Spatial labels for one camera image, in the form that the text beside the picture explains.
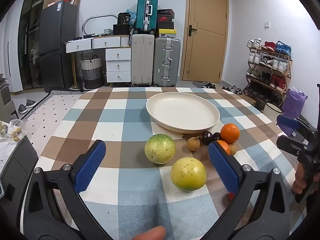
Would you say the silver suitcase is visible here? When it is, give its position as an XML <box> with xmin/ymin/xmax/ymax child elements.
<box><xmin>153</xmin><ymin>37</ymin><xmax>181</xmax><ymax>87</ymax></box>

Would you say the grey storage box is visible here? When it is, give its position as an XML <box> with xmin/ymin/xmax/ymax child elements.
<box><xmin>0</xmin><ymin>74</ymin><xmax>12</xmax><ymax>128</ymax></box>

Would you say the person's right hand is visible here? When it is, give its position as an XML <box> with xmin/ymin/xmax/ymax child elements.
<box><xmin>292</xmin><ymin>164</ymin><xmax>305</xmax><ymax>195</ymax></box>

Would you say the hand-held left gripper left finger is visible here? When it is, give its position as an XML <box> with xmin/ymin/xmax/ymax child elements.
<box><xmin>22</xmin><ymin>140</ymin><xmax>118</xmax><ymax>240</ymax></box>

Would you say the yellow round guava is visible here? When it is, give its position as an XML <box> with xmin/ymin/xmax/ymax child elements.
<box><xmin>171</xmin><ymin>157</ymin><xmax>207</xmax><ymax>192</ymax></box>

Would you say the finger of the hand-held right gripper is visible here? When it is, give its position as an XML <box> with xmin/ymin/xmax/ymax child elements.
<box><xmin>277</xmin><ymin>115</ymin><xmax>315</xmax><ymax>140</ymax></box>
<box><xmin>276</xmin><ymin>135</ymin><xmax>312</xmax><ymax>158</ymax></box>

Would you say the dark glass wardrobe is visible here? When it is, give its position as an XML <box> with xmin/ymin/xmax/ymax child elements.
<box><xmin>17</xmin><ymin>0</ymin><xmax>65</xmax><ymax>93</ymax></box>

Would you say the black flat case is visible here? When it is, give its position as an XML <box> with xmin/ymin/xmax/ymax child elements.
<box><xmin>0</xmin><ymin>135</ymin><xmax>39</xmax><ymax>205</ymax></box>

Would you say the blue plastic bag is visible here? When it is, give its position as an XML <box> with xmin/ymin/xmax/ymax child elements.
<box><xmin>125</xmin><ymin>9</ymin><xmax>137</xmax><ymax>26</ymax></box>

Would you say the person's left hand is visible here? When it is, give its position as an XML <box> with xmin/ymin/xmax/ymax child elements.
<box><xmin>130</xmin><ymin>226</ymin><xmax>167</xmax><ymax>240</ymax></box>

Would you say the white basin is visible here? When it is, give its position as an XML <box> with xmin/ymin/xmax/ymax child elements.
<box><xmin>265</xmin><ymin>102</ymin><xmax>284</xmax><ymax>114</ymax></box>

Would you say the orange mandarin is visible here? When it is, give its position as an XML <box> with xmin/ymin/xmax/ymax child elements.
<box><xmin>216</xmin><ymin>140</ymin><xmax>231</xmax><ymax>155</ymax></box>
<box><xmin>220</xmin><ymin>123</ymin><xmax>240</xmax><ymax>144</ymax></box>

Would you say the purple bag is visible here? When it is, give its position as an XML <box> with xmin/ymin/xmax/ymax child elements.
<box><xmin>282</xmin><ymin>87</ymin><xmax>308</xmax><ymax>135</ymax></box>

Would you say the plain black shoe box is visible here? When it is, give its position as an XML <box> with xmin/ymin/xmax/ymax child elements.
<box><xmin>157</xmin><ymin>21</ymin><xmax>175</xmax><ymax>30</ymax></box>

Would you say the teal suitcase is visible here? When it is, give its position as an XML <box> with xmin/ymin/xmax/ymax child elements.
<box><xmin>136</xmin><ymin>0</ymin><xmax>159</xmax><ymax>34</ymax></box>

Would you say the zigzag bordered rug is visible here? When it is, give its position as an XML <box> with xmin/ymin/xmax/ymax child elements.
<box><xmin>15</xmin><ymin>89</ymin><xmax>90</xmax><ymax>155</ymax></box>

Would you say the shoe rack with shoes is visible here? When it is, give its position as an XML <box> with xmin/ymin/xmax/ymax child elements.
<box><xmin>245</xmin><ymin>38</ymin><xmax>292</xmax><ymax>105</ymax></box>

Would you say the oval mirror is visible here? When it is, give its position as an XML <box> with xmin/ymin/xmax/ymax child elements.
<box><xmin>82</xmin><ymin>14</ymin><xmax>118</xmax><ymax>37</ymax></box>

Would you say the white desk with drawers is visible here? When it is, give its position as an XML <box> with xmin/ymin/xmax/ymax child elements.
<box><xmin>65</xmin><ymin>35</ymin><xmax>132</xmax><ymax>83</ymax></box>

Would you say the wooden door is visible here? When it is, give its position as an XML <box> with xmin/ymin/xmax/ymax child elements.
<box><xmin>180</xmin><ymin>0</ymin><xmax>229</xmax><ymax>84</ymax></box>

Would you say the woven laundry basket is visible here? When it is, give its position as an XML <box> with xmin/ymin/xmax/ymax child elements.
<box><xmin>80</xmin><ymin>55</ymin><xmax>103</xmax><ymax>90</ymax></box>

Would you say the yellow and white box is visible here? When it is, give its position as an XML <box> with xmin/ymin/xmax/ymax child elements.
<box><xmin>159</xmin><ymin>29</ymin><xmax>177</xmax><ymax>38</ymax></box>

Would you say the black storage box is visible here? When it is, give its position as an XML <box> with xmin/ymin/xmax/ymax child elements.
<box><xmin>113</xmin><ymin>24</ymin><xmax>131</xmax><ymax>36</ymax></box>

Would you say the scattered shoes pile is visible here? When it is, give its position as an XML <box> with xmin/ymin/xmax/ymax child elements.
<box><xmin>222</xmin><ymin>85</ymin><xmax>243</xmax><ymax>95</ymax></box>

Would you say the beige suitcase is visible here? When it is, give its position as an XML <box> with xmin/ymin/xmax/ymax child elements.
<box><xmin>131</xmin><ymin>34</ymin><xmax>155</xmax><ymax>87</ymax></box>

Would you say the black bucket bag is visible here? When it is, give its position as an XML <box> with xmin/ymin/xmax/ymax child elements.
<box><xmin>117</xmin><ymin>12</ymin><xmax>132</xmax><ymax>26</ymax></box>

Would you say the checked tablecloth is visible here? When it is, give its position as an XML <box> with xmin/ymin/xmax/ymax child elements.
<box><xmin>20</xmin><ymin>87</ymin><xmax>310</xmax><ymax>240</ymax></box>

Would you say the wooden shoe rack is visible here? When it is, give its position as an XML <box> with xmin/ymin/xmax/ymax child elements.
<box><xmin>244</xmin><ymin>45</ymin><xmax>293</xmax><ymax>108</ymax></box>

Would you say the cream round plate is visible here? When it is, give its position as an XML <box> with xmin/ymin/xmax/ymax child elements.
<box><xmin>146</xmin><ymin>92</ymin><xmax>220</xmax><ymax>133</ymax></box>

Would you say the dark grey fridge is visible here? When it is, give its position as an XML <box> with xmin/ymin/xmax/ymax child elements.
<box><xmin>39</xmin><ymin>0</ymin><xmax>78</xmax><ymax>92</ymax></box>

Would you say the greenish round guava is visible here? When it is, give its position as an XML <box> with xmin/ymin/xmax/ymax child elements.
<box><xmin>144</xmin><ymin>134</ymin><xmax>176</xmax><ymax>165</ymax></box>

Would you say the clear plastic bag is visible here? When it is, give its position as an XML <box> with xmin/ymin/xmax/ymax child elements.
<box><xmin>0</xmin><ymin>119</ymin><xmax>28</xmax><ymax>143</ymax></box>

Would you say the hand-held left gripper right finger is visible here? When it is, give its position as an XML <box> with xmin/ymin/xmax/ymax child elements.
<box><xmin>202</xmin><ymin>141</ymin><xmax>300</xmax><ymax>240</ymax></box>

